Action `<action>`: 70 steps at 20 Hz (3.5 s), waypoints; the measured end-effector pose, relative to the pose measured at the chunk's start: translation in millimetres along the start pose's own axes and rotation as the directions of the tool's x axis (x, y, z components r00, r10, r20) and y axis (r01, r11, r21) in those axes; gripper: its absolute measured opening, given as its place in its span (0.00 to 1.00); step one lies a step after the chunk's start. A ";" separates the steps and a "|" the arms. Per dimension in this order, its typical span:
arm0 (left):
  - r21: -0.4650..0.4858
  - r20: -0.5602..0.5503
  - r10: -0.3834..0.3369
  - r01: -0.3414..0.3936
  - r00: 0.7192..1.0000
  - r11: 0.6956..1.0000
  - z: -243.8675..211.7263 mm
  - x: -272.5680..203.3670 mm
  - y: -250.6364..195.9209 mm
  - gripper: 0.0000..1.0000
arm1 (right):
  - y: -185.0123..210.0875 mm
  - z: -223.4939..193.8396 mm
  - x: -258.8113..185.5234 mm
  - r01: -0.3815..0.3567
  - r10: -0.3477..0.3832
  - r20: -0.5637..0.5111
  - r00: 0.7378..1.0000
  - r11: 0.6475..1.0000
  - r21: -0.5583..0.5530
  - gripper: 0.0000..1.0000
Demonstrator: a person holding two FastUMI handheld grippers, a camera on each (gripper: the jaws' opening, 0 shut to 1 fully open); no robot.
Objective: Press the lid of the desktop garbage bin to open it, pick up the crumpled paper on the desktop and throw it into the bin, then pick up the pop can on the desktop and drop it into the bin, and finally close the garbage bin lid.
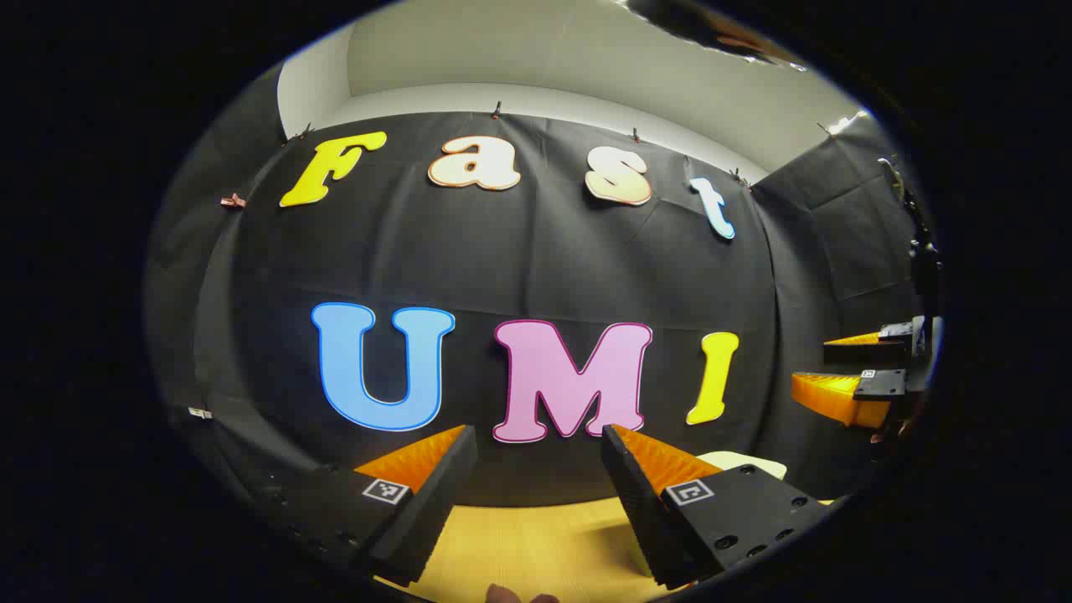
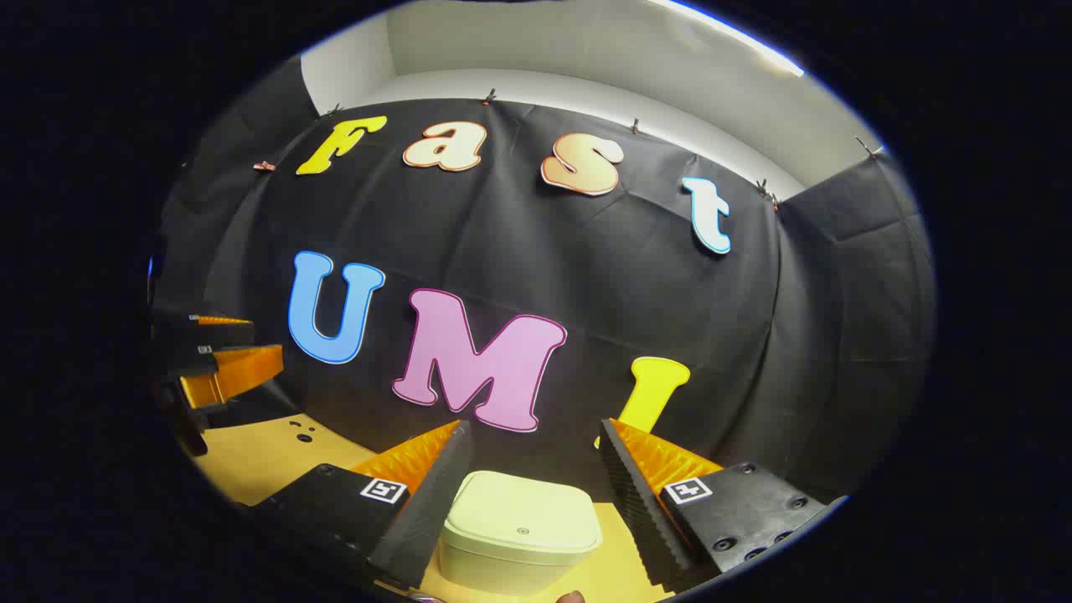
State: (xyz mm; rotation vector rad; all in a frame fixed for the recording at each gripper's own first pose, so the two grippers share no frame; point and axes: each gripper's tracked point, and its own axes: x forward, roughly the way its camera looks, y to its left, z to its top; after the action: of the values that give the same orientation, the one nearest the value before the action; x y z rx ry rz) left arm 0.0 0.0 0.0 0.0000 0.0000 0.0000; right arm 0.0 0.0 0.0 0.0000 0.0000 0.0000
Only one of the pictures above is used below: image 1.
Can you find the small red cloth clip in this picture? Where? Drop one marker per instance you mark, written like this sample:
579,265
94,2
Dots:
233,201

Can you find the wooden desktop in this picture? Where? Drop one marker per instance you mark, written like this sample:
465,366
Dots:
519,544

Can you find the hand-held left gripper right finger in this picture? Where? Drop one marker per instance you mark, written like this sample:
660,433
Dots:
641,502

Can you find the black backdrop cloth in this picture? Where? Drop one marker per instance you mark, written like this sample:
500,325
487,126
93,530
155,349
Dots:
502,268

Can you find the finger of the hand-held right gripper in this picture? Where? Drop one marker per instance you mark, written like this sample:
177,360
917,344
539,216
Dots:
867,352
837,398

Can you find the green desktop garbage bin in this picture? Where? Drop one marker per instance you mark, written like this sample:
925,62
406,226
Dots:
741,463

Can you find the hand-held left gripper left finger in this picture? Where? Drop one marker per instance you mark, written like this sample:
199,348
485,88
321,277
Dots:
435,494

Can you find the small white cloth clip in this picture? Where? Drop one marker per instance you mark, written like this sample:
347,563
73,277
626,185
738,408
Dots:
199,412

